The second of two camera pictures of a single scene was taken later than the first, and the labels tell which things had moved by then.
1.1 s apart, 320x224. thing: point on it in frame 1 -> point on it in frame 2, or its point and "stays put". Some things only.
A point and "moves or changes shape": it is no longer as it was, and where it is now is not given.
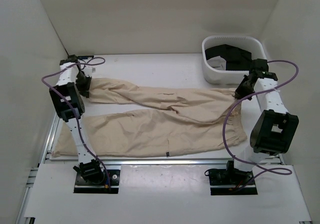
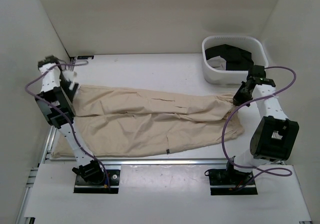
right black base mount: x=230 y=181 stays put
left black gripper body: x=82 y=82 -> x=65 y=83
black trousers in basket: x=236 y=59 stays put
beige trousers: x=200 y=119 moves or changes shape
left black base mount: x=90 y=178 stays put
